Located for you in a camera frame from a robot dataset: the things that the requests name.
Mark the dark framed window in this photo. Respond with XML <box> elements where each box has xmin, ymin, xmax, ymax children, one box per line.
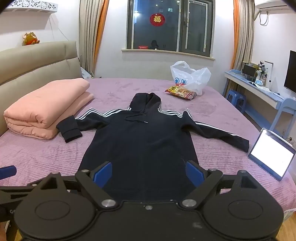
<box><xmin>126</xmin><ymin>0</ymin><xmax>216</xmax><ymax>57</ymax></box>

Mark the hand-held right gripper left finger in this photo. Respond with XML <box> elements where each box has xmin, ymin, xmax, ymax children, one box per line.
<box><xmin>28</xmin><ymin>161</ymin><xmax>121</xmax><ymax>210</ymax></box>

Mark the grey tablet with white screen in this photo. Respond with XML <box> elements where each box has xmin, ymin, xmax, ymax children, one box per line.
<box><xmin>248</xmin><ymin>128</ymin><xmax>296</xmax><ymax>182</ymax></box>

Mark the small desk screen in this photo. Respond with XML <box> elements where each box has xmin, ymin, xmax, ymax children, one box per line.
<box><xmin>241</xmin><ymin>64</ymin><xmax>257</xmax><ymax>82</ymax></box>

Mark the white air conditioner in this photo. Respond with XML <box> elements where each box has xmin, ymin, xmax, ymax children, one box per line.
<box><xmin>254</xmin><ymin>0</ymin><xmax>295</xmax><ymax>15</ymax></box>

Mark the black hoodie with white stripes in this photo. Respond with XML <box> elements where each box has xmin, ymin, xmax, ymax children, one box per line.
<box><xmin>56</xmin><ymin>92</ymin><xmax>250</xmax><ymax>207</ymax></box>

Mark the white plastic bag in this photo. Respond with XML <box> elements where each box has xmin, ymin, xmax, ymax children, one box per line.
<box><xmin>170</xmin><ymin>61</ymin><xmax>212</xmax><ymax>96</ymax></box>

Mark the yellow snack packet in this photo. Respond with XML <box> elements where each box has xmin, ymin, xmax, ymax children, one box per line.
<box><xmin>165</xmin><ymin>85</ymin><xmax>197</xmax><ymax>101</ymax></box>

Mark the round red window decoration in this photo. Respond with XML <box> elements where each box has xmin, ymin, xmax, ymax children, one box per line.
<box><xmin>150</xmin><ymin>13</ymin><xmax>166</xmax><ymax>27</ymax></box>

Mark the white wall shelf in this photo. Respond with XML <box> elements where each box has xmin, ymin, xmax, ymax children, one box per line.
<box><xmin>2</xmin><ymin>0</ymin><xmax>58</xmax><ymax>12</ymax></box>

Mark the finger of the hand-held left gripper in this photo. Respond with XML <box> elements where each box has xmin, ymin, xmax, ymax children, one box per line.
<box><xmin>0</xmin><ymin>185</ymin><xmax>35</xmax><ymax>204</ymax></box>
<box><xmin>0</xmin><ymin>165</ymin><xmax>17</xmax><ymax>180</ymax></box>

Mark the blue chair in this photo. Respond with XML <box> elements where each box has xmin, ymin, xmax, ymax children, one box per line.
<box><xmin>269</xmin><ymin>98</ymin><xmax>296</xmax><ymax>140</ymax></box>

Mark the white paper bag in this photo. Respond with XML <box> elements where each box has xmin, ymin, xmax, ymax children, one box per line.
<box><xmin>80</xmin><ymin>67</ymin><xmax>93</xmax><ymax>78</ymax></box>

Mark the air conditioner cable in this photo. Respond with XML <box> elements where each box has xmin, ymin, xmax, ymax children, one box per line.
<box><xmin>259</xmin><ymin>11</ymin><xmax>271</xmax><ymax>26</ymax></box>

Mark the beige and orange curtain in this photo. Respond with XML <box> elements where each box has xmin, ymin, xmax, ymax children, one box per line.
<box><xmin>79</xmin><ymin>0</ymin><xmax>110</xmax><ymax>77</ymax></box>
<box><xmin>232</xmin><ymin>0</ymin><xmax>256</xmax><ymax>73</ymax></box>

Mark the blue plastic stool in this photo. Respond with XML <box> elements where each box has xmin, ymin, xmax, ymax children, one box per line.
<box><xmin>225</xmin><ymin>89</ymin><xmax>247</xmax><ymax>113</ymax></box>

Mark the folded pink blanket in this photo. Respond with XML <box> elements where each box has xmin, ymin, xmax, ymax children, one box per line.
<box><xmin>3</xmin><ymin>77</ymin><xmax>95</xmax><ymax>141</ymax></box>

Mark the white windowsill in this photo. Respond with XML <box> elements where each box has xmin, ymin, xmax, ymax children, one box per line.
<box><xmin>121</xmin><ymin>48</ymin><xmax>216</xmax><ymax>61</ymax></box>

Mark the blue desk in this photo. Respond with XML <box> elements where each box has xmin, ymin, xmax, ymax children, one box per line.
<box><xmin>224</xmin><ymin>70</ymin><xmax>296</xmax><ymax>110</ymax></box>

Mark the orange plush toy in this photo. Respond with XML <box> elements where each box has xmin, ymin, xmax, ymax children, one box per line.
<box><xmin>22</xmin><ymin>32</ymin><xmax>41</xmax><ymax>46</ymax></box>

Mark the beige padded headboard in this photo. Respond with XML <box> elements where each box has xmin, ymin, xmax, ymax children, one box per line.
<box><xmin>0</xmin><ymin>41</ymin><xmax>84</xmax><ymax>137</ymax></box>

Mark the flower bouquet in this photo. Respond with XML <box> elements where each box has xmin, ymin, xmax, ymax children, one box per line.
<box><xmin>257</xmin><ymin>60</ymin><xmax>269</xmax><ymax>82</ymax></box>

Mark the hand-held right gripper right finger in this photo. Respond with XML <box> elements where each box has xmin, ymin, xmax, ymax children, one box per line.
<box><xmin>178</xmin><ymin>161</ymin><xmax>270</xmax><ymax>210</ymax></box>

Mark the black television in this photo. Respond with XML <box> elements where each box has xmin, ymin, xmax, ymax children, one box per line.
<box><xmin>283</xmin><ymin>50</ymin><xmax>296</xmax><ymax>92</ymax></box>

